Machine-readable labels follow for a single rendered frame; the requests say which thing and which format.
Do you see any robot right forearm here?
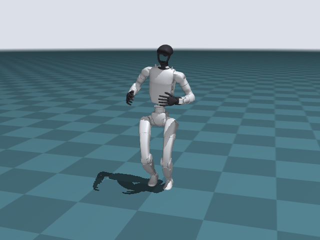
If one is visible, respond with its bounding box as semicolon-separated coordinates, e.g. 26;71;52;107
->
128;83;138;99

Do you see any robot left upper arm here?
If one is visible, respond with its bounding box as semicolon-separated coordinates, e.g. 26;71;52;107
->
173;71;192;96

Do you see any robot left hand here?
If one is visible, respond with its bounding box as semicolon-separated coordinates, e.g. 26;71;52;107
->
158;92;182;107

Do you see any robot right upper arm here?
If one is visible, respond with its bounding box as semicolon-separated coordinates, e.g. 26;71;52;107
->
134;66;152;93

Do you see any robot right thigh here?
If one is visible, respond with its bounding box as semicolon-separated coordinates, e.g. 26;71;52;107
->
139;115;153;165

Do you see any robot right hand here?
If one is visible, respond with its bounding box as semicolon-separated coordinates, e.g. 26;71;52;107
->
126;90;134;106

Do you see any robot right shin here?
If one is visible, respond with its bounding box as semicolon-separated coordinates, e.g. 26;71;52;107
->
140;158;157;176

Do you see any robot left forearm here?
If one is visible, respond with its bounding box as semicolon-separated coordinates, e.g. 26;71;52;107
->
178;93;195;105

